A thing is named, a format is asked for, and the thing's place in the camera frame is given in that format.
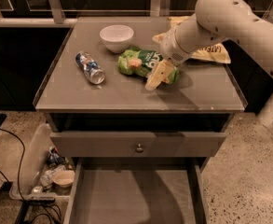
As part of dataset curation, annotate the crushed blue soda can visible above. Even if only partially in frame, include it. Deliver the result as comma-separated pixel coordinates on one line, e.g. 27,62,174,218
75,51,105,85

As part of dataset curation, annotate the clear plastic storage bin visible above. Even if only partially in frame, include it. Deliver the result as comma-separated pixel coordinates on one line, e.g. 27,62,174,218
9,124,71,201

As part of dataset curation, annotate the open grey middle drawer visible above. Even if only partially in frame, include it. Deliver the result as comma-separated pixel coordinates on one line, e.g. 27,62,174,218
63,158,211,224

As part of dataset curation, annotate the white ceramic bowl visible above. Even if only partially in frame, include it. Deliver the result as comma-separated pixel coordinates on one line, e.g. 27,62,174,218
100,25,134,53

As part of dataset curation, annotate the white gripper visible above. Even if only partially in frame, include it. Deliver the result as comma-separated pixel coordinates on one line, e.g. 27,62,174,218
145,25,194,91

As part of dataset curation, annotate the grey drawer cabinet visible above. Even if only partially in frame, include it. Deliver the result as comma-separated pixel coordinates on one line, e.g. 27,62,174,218
33,16,248,224

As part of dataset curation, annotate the small bowl in bin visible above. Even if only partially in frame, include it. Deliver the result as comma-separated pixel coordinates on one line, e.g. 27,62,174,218
52,170,75,188

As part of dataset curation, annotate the plastic bottle in bin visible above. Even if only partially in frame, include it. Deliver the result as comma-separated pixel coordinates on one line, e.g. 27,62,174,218
40,165,65,188

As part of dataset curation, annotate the black power strip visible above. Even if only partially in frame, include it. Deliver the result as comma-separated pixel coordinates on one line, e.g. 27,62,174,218
28,196,55,203

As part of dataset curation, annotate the green rice chip bag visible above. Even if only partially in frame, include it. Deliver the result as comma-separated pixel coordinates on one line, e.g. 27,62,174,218
116,46,181,85

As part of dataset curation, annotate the round metal drawer knob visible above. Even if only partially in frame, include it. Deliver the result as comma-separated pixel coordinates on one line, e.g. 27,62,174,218
135,144,143,153

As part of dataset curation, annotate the black cable on floor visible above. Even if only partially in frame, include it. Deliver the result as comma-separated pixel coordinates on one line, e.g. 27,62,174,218
0,124,62,224

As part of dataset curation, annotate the closed grey top drawer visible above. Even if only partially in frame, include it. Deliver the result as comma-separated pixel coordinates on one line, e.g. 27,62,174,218
50,132,226,158

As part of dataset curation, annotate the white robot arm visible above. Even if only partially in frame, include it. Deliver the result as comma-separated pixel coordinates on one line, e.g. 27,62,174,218
145,0,273,126

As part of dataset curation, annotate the metal window railing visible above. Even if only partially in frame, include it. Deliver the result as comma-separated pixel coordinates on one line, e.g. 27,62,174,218
0,0,273,29

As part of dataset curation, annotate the blue wrapper in bin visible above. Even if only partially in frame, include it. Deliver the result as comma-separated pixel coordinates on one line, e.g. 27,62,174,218
47,146,66,167

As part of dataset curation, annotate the brown yellow chip bag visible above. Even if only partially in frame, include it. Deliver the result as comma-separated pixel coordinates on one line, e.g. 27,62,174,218
152,15,231,63

